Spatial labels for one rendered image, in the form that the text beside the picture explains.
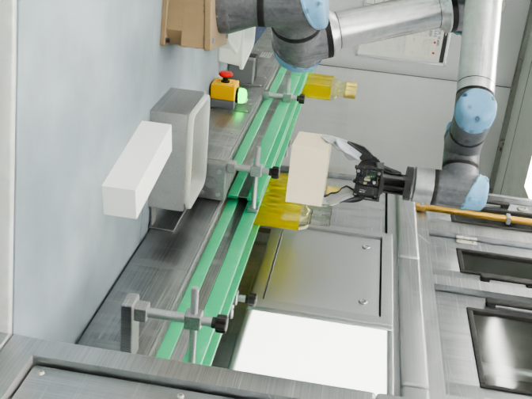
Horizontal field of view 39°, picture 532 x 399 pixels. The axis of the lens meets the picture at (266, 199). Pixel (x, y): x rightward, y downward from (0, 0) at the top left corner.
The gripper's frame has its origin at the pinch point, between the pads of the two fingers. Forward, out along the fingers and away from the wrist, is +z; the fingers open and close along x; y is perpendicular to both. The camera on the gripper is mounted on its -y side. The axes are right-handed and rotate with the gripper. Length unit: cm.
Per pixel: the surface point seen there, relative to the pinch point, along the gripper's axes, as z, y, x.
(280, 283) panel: 5.9, -15.4, 33.6
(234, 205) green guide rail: 19.6, -17.5, 16.2
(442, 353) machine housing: -34, -4, 40
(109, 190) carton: 33.3, 36.2, 0.6
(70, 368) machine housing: 25, 74, 14
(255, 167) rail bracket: 15.0, -12.9, 4.8
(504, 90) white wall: -145, -627, 40
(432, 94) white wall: -76, -629, 54
